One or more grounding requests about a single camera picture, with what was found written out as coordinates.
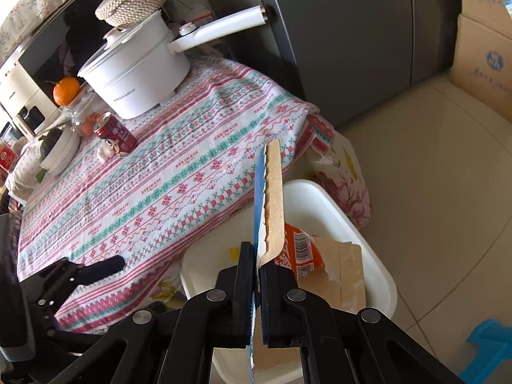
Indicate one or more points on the white bowl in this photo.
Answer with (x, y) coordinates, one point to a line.
(64, 156)

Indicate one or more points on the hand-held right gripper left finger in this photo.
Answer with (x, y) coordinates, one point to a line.
(244, 288)

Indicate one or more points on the orange and white carton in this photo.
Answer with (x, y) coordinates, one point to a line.
(304, 248)

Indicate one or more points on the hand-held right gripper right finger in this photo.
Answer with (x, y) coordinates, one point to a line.
(276, 296)

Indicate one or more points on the white electric pot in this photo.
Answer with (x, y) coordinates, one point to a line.
(132, 72)

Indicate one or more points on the red drink can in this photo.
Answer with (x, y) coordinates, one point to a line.
(116, 136)

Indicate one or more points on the torn blue carton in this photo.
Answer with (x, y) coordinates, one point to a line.
(274, 208)

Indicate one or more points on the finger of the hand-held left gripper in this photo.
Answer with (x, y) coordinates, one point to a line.
(102, 268)

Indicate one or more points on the white kitchen appliance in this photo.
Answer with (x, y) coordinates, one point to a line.
(20, 92)

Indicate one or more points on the white small-print cloth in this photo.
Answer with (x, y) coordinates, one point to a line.
(22, 168)

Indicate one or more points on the grey refrigerator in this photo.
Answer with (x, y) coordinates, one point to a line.
(340, 28)

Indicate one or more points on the red box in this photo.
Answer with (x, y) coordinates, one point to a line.
(7, 156)

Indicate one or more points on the blue plastic stool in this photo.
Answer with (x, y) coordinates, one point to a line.
(488, 348)

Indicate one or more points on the patterned knit tablecloth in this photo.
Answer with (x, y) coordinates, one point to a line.
(180, 168)

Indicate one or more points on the white plastic bin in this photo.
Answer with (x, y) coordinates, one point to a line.
(304, 204)

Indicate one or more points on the glass jar with wooden lid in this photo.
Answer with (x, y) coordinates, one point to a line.
(82, 112)

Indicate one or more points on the orange mandarin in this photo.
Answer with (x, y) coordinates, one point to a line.
(67, 91)

